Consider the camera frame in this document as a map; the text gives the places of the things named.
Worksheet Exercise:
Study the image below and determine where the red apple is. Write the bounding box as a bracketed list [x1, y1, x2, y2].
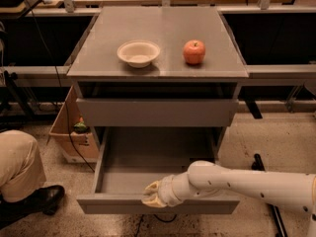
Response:
[183, 39, 205, 65]

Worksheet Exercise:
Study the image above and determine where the grey drawer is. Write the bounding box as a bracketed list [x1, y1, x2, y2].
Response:
[77, 127, 239, 214]
[76, 98, 238, 127]

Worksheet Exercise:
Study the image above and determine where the black leather shoe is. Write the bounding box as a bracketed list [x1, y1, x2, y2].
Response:
[0, 185, 65, 229]

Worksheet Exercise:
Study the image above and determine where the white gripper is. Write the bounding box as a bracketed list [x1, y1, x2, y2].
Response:
[142, 175, 182, 208]

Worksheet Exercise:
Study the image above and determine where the grey top drawer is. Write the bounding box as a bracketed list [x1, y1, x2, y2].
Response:
[76, 98, 238, 127]

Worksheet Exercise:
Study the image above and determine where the green toy in box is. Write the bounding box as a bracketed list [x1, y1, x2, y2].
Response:
[73, 118, 88, 133]

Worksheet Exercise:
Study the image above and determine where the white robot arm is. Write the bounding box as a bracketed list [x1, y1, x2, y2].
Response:
[142, 161, 316, 237]

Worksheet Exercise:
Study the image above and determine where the cardboard box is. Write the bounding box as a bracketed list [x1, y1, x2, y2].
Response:
[49, 87, 99, 163]

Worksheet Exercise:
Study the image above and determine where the person's khaki trouser leg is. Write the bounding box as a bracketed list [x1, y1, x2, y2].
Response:
[0, 130, 46, 202]

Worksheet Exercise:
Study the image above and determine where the black power cable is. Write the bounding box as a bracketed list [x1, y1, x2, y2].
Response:
[14, 0, 179, 237]

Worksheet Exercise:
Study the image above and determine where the white paper bowl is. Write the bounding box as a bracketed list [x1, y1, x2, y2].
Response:
[117, 40, 160, 68]

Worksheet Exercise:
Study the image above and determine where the grey drawer cabinet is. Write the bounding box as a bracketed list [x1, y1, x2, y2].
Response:
[68, 7, 248, 157]

